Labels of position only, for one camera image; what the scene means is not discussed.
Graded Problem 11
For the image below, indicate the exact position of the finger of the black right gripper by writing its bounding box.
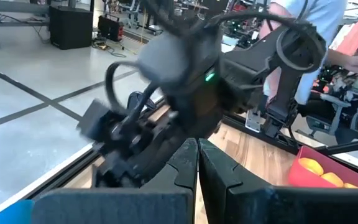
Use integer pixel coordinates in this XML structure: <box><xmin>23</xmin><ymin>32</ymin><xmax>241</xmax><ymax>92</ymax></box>
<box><xmin>76</xmin><ymin>98</ymin><xmax>117</xmax><ymax>142</ymax></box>

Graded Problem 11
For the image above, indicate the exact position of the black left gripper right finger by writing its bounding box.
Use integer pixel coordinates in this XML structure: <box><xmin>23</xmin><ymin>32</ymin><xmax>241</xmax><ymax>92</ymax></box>
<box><xmin>198</xmin><ymin>138</ymin><xmax>358</xmax><ymax>224</ymax></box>

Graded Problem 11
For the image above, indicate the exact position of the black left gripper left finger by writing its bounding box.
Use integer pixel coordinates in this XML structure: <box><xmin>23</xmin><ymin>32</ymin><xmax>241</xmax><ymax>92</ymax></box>
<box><xmin>29</xmin><ymin>138</ymin><xmax>198</xmax><ymax>224</ymax></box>

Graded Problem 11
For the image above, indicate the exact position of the red plastic bin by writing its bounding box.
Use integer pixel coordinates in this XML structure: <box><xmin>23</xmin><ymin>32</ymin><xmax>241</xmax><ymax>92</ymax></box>
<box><xmin>287</xmin><ymin>145</ymin><xmax>358</xmax><ymax>189</ymax></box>

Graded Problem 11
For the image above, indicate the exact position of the person's forearm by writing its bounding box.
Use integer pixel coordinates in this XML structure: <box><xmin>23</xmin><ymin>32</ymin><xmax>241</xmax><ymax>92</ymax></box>
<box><xmin>326</xmin><ymin>48</ymin><xmax>354</xmax><ymax>68</ymax></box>

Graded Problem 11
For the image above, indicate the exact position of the red and black device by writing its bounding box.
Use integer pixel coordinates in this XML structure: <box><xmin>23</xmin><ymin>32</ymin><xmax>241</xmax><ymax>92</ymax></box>
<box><xmin>97</xmin><ymin>14</ymin><xmax>125</xmax><ymax>42</ymax></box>

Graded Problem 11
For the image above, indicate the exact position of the black box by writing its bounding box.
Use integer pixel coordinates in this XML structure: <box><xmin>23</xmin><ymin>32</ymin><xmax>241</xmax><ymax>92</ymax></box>
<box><xmin>48</xmin><ymin>5</ymin><xmax>94</xmax><ymax>50</ymax></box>

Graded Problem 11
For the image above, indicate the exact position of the blue plastic bin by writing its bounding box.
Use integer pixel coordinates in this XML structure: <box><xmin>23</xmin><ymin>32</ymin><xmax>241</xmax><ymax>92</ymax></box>
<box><xmin>0</xmin><ymin>198</ymin><xmax>36</xmax><ymax>224</ymax></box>

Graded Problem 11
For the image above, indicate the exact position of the grey office chair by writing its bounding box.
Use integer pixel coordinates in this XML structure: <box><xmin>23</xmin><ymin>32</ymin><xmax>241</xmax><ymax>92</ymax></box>
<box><xmin>305</xmin><ymin>93</ymin><xmax>352</xmax><ymax>138</ymax></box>

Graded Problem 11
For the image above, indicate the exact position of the orange red panel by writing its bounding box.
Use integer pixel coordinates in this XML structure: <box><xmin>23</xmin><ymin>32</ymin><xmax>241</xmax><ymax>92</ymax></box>
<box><xmin>329</xmin><ymin>21</ymin><xmax>358</xmax><ymax>57</ymax></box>

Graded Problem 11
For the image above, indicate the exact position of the person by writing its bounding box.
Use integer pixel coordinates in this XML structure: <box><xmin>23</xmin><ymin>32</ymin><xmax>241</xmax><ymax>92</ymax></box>
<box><xmin>258</xmin><ymin>0</ymin><xmax>358</xmax><ymax>106</ymax></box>

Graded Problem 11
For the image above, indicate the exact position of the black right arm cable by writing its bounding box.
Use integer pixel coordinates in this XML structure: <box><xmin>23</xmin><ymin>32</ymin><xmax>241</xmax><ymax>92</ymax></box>
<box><xmin>104</xmin><ymin>12</ymin><xmax>328</xmax><ymax>125</ymax></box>

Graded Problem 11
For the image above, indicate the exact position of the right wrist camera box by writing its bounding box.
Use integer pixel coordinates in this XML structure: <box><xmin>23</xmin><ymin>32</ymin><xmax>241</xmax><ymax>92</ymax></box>
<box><xmin>137</xmin><ymin>32</ymin><xmax>195</xmax><ymax>93</ymax></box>

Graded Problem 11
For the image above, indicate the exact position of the black aluminium table frame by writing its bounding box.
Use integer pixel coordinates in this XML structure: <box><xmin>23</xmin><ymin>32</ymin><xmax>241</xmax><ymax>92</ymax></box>
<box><xmin>26</xmin><ymin>102</ymin><xmax>358</xmax><ymax>200</ymax></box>

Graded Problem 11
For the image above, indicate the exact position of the silver metal bracket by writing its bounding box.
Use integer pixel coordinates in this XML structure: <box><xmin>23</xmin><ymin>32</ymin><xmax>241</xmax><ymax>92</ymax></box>
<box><xmin>245</xmin><ymin>108</ymin><xmax>262</xmax><ymax>134</ymax></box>

